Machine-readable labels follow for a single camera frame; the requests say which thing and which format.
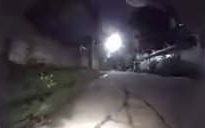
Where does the bright street lamp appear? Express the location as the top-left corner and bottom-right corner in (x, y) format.
(103, 31), (124, 59)

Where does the grey asphalt road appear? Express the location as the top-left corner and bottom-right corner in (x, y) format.
(39, 69), (205, 128)

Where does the grass verge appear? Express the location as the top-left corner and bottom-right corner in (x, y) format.
(0, 68), (101, 128)

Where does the building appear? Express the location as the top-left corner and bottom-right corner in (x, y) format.
(133, 19), (205, 76)

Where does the grey wall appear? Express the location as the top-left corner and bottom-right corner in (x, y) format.
(3, 33), (99, 70)

